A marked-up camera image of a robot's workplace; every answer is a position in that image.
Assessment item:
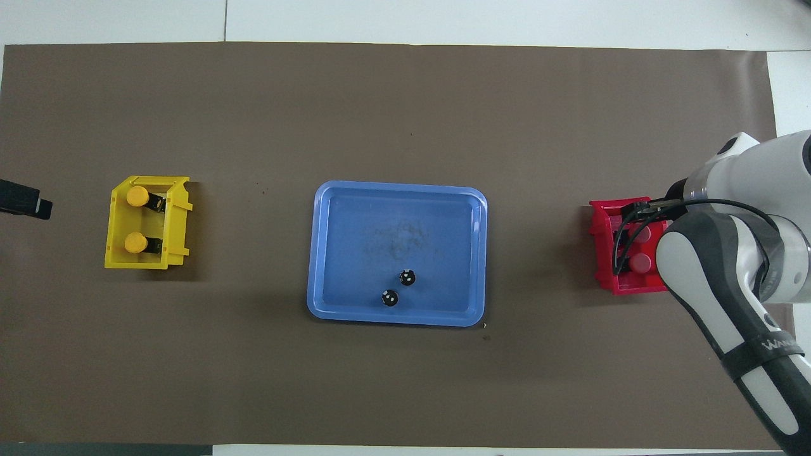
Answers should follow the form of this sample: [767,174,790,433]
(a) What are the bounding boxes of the red push button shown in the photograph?
[618,252,655,274]
[618,225,655,251]

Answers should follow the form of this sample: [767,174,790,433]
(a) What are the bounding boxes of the yellow push button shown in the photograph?
[124,232,164,256]
[125,186,167,214]

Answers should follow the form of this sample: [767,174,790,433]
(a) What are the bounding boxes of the blue plastic tray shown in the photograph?
[307,180,489,327]

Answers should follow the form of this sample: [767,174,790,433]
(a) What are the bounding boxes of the yellow plastic storage bin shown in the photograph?
[104,175,193,270]

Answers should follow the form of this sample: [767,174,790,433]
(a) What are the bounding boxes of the red plastic storage bin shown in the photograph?
[589,196,672,296]

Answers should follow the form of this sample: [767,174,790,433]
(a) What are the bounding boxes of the brown paper table mat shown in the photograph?
[0,42,805,449]

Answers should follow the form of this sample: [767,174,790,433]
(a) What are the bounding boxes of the black right arm velcro strap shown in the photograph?
[721,334,809,382]

